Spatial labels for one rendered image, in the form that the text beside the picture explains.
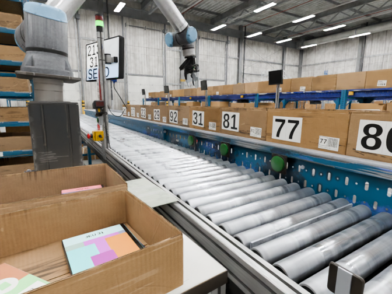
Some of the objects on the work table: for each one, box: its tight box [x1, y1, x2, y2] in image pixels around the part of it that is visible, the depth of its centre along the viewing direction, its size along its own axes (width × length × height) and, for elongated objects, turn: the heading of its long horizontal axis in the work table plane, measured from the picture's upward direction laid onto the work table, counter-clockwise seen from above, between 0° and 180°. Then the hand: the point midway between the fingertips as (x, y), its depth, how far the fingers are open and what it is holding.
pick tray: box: [0, 163, 128, 214], centre depth 71 cm, size 28×38×10 cm
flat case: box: [61, 185, 105, 194], centre depth 77 cm, size 14×19×2 cm
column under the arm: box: [24, 101, 86, 173], centre depth 107 cm, size 26×26×33 cm
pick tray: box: [0, 189, 183, 294], centre depth 43 cm, size 28×38×10 cm
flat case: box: [61, 223, 144, 275], centre depth 49 cm, size 14×19×2 cm
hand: (191, 84), depth 183 cm, fingers open, 5 cm apart
